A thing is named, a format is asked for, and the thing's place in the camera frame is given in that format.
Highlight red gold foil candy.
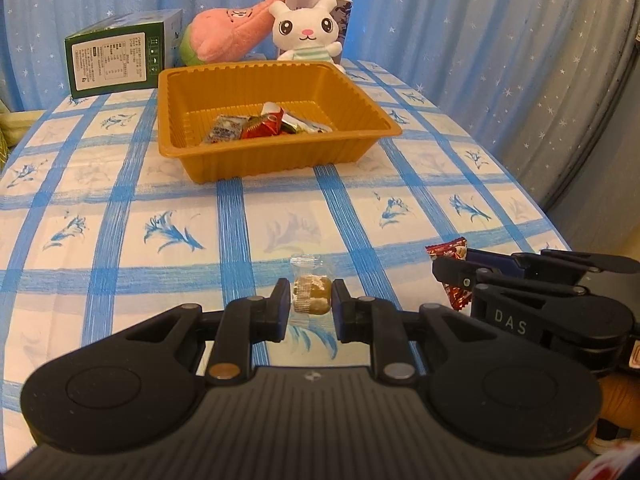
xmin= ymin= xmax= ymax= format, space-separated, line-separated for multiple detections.
xmin=425 ymin=237 xmax=472 ymax=311

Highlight clear brown candy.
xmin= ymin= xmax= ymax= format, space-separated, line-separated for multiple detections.
xmin=290 ymin=255 xmax=332 ymax=315

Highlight clear dark snack packet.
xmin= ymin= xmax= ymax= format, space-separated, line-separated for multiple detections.
xmin=202 ymin=115 xmax=250 ymax=144

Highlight large red snack packet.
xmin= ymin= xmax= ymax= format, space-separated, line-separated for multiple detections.
xmin=241 ymin=110 xmax=283 ymax=140

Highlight white green snack bag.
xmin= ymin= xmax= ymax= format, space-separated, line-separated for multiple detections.
xmin=262 ymin=102 xmax=332 ymax=134

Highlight person's right hand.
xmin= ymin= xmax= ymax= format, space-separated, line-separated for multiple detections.
xmin=587 ymin=374 xmax=640 ymax=454

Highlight blue checked floral tablecloth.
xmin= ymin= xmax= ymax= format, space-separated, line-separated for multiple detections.
xmin=1 ymin=61 xmax=565 ymax=467

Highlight orange plastic tray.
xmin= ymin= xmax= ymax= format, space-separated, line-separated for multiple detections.
xmin=157 ymin=61 xmax=401 ymax=184

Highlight blue star curtain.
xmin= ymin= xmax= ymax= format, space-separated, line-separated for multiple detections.
xmin=1 ymin=0 xmax=639 ymax=207

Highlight pink starfish plush toy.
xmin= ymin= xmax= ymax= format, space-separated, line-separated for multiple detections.
xmin=179 ymin=0 xmax=284 ymax=66

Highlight white bunny plush toy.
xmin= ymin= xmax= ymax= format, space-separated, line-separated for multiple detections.
xmin=269 ymin=0 xmax=345 ymax=72

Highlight green printed carton box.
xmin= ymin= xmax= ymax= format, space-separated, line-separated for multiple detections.
xmin=65 ymin=9 xmax=182 ymax=99

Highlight pale green sofa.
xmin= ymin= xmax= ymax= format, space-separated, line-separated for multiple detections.
xmin=0 ymin=102 xmax=43 ymax=170

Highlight white grey paper box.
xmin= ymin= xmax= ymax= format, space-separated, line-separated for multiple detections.
xmin=284 ymin=0 xmax=352 ymax=44

